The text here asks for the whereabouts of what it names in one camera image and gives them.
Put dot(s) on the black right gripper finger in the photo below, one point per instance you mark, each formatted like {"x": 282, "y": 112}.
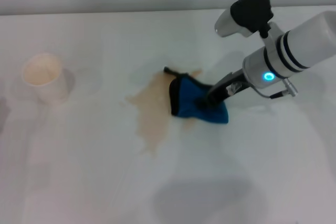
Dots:
{"x": 206, "y": 102}

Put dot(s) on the blue rag with black trim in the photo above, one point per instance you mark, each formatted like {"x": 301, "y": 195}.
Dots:
{"x": 191, "y": 103}

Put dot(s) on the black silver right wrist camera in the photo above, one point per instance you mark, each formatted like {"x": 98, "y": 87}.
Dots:
{"x": 246, "y": 14}

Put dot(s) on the white paper cup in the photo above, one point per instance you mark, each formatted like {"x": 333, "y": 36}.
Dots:
{"x": 46, "y": 82}

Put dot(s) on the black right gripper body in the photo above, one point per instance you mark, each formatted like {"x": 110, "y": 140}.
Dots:
{"x": 227, "y": 87}

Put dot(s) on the brown water stain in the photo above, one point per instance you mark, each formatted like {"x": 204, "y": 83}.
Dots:
{"x": 152, "y": 108}

